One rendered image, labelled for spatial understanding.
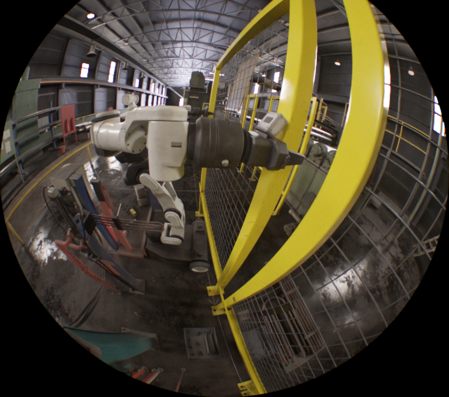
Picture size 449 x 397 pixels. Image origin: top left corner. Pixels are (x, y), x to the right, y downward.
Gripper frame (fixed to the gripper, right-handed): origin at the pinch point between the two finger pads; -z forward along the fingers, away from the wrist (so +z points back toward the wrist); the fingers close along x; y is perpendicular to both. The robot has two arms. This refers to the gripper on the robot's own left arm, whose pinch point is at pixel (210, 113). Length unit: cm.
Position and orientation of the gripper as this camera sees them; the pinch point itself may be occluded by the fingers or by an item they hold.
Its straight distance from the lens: 136.8
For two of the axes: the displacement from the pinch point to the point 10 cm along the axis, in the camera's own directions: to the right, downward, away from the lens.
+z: -9.6, -0.2, -2.8
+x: 2.3, 4.8, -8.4
